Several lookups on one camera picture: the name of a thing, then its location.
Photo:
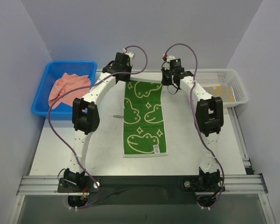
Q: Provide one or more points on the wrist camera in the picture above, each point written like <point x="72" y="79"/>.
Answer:
<point x="172" y="64"/>
<point x="130" y="54"/>

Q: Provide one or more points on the white perforated plastic basket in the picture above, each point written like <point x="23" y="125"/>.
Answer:
<point x="227" y="77"/>

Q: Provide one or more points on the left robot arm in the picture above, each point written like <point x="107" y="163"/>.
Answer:
<point x="85" y="115"/>

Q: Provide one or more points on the blue plastic bin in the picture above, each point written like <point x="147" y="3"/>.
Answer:
<point x="54" y="71"/>

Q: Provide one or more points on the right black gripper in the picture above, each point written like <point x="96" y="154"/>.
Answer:
<point x="166" y="79"/>

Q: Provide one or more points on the pink towel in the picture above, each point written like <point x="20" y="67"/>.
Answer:
<point x="65" y="84"/>

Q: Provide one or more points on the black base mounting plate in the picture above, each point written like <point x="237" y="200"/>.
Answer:
<point x="147" y="197"/>

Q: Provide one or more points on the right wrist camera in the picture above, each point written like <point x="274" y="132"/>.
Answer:
<point x="172" y="64"/>

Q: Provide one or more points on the cream green patterned towel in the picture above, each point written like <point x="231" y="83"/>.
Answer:
<point x="143" y="121"/>

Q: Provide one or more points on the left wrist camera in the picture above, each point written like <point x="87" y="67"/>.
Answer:
<point x="130" y="54"/>

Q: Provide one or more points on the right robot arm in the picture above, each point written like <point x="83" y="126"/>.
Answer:
<point x="208" y="120"/>

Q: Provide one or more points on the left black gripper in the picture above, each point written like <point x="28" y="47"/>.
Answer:
<point x="123" y="76"/>

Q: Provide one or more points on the yellow patterned towel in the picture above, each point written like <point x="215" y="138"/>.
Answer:
<point x="226" y="93"/>

